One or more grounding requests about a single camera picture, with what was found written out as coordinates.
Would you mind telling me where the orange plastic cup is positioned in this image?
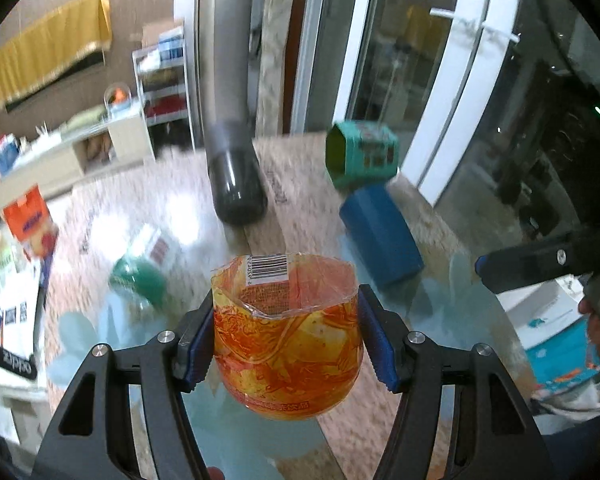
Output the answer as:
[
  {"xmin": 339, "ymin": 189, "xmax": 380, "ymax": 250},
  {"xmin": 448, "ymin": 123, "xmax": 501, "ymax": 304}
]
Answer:
[{"xmin": 211, "ymin": 254, "xmax": 363, "ymax": 420}]

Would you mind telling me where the blue plastic cup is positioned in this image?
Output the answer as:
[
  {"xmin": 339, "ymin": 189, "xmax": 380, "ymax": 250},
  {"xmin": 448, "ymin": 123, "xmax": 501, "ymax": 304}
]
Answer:
[{"xmin": 339, "ymin": 184, "xmax": 425, "ymax": 288}]

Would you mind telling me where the black zippo box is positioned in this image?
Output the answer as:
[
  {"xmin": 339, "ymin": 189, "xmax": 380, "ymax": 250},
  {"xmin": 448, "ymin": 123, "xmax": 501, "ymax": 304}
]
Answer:
[{"xmin": 0, "ymin": 346, "xmax": 38, "ymax": 380}]

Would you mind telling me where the teal paper box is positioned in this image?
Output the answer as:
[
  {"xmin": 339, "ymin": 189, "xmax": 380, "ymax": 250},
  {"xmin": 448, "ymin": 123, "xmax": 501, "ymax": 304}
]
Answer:
[{"xmin": 325, "ymin": 120, "xmax": 400, "ymax": 188}]

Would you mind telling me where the orange shopping bag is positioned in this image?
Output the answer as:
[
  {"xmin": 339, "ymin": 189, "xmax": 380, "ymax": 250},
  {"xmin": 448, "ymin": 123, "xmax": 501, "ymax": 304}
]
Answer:
[{"xmin": 3, "ymin": 185, "xmax": 59, "ymax": 259}]

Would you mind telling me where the cream TV cabinet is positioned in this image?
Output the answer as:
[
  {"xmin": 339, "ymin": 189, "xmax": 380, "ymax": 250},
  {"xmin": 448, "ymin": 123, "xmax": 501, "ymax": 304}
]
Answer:
[{"xmin": 0, "ymin": 105, "xmax": 154, "ymax": 211}]

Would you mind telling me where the fruit bowl with oranges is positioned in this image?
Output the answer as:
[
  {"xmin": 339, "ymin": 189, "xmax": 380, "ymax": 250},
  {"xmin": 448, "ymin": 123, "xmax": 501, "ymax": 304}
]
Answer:
[{"xmin": 104, "ymin": 82, "xmax": 132, "ymax": 113}]

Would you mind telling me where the patterned curtain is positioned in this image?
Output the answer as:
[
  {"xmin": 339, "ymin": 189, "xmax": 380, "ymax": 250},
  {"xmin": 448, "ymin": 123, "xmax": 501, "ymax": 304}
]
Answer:
[{"xmin": 256, "ymin": 0, "xmax": 294, "ymax": 138}]

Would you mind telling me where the white metal shelf rack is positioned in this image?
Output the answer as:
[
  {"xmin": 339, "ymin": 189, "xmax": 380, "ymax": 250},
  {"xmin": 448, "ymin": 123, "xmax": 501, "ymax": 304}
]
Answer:
[{"xmin": 132, "ymin": 20, "xmax": 195, "ymax": 152}]

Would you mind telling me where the grey cylindrical air conditioner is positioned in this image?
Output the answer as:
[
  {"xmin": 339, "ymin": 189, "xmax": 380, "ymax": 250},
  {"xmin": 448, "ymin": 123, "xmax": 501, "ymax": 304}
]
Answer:
[{"xmin": 197, "ymin": 0, "xmax": 259, "ymax": 134}]

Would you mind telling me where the yellow cloth cover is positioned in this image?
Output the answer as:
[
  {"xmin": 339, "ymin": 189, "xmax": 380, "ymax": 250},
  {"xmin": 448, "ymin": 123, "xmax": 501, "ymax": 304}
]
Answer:
[{"xmin": 0, "ymin": 0, "xmax": 114, "ymax": 112}]

